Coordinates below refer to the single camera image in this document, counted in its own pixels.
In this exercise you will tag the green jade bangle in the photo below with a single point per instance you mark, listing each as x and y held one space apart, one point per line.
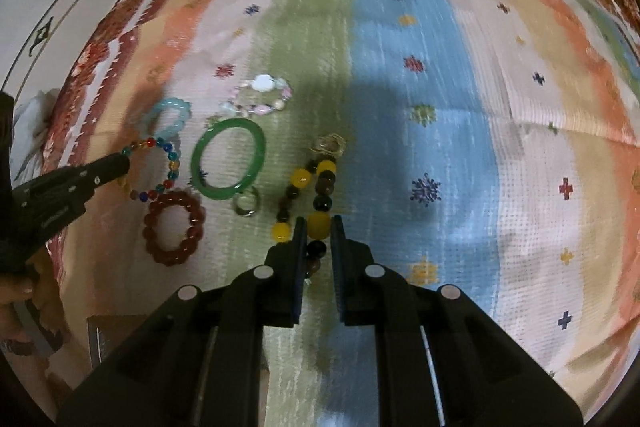
227 158

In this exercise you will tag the striped colourful bed cover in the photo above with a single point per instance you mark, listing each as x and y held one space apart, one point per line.
490 144

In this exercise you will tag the white door panel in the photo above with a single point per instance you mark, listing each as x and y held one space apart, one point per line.
53 45

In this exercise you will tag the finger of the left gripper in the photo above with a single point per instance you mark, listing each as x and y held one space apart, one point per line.
47 204

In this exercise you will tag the grey crumpled cloth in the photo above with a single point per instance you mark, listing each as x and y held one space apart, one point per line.
31 124

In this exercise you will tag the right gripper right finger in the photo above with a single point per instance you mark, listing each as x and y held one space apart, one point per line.
440 359

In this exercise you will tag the metal jewelry box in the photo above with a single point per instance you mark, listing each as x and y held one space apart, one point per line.
107 332

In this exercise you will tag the person's left hand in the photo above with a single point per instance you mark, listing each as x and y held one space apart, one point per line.
32 312

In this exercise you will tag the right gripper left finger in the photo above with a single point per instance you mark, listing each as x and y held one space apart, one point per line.
195 361

